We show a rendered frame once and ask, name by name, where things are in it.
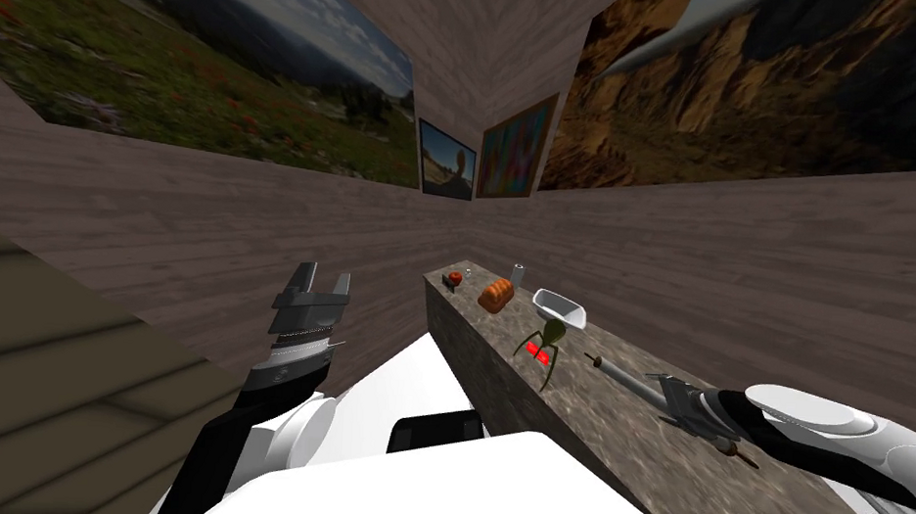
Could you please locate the large rocky canyon picture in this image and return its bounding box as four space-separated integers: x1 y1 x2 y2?
538 0 916 211

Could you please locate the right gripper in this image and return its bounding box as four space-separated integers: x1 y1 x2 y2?
642 372 738 445

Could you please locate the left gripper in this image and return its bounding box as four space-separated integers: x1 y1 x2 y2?
267 259 353 351

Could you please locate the green and red legged thing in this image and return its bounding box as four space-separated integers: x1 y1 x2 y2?
511 314 570 395

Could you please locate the colourful wood-framed picture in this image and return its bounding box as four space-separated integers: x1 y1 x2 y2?
475 89 561 205

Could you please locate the small dark-framed desert picture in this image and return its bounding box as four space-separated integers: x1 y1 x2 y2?
413 117 480 203

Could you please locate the white dish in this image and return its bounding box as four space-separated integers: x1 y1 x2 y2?
529 288 589 331

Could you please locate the large meadow landscape picture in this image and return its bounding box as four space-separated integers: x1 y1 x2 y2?
0 0 431 190

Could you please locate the grey rod with brown ends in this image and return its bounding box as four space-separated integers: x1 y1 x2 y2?
576 352 766 470

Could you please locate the orange bread loaf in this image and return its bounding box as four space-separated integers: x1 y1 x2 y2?
476 277 517 316

